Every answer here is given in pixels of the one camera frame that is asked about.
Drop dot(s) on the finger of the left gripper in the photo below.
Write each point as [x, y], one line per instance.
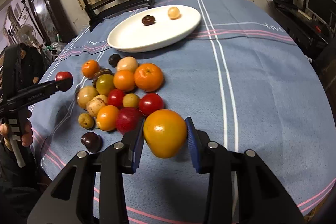
[40, 92]

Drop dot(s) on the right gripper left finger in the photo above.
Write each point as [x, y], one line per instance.
[89, 189]

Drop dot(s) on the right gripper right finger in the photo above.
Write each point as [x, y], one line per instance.
[261, 196]

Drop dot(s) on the small red apple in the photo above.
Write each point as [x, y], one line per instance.
[63, 75]

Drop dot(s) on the dark purple plum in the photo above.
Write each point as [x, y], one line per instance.
[91, 141]

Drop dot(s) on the yellow-orange tomato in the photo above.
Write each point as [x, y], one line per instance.
[165, 132]

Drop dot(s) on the left hand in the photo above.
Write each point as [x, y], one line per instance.
[27, 137]

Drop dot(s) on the person in dark clothes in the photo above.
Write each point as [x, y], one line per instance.
[32, 65]

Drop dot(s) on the large dark red apple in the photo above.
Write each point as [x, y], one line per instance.
[128, 119]

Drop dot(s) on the orange persimmon fruit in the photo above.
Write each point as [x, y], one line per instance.
[107, 117]

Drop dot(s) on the beige potato fruit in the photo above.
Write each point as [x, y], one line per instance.
[86, 94]

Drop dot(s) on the small yellow-green fruit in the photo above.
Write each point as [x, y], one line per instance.
[86, 121]

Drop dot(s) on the striped beige pepino melon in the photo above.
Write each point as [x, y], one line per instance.
[95, 104]

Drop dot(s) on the small orange mandarin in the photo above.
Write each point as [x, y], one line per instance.
[90, 68]

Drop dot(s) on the small olive longan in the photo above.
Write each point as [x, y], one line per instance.
[131, 100]

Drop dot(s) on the small red tomato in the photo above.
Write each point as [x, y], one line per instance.
[115, 98]

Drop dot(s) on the dark framed mirror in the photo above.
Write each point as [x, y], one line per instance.
[52, 21]

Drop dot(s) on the olive green tomato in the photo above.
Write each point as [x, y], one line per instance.
[104, 84]

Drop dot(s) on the dark brown mangosteen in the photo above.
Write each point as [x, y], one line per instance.
[99, 73]

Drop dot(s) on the small dark plum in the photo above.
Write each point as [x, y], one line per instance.
[114, 59]

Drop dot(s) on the smooth orange fruit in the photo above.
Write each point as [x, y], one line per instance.
[124, 81]

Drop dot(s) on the large ribbed orange mandarin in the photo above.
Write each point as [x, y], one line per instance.
[148, 77]

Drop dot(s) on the beige round fruit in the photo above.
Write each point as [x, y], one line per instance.
[127, 64]

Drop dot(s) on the white oval plate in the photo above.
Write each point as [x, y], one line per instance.
[132, 36]

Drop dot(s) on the dark chestnut on plate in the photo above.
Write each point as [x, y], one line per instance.
[148, 20]

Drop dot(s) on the pale yellow round fruit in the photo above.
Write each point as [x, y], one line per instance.
[173, 13]

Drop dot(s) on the black desk rack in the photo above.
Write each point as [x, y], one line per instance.
[311, 34]

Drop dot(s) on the computer monitor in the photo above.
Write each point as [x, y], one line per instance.
[324, 10]

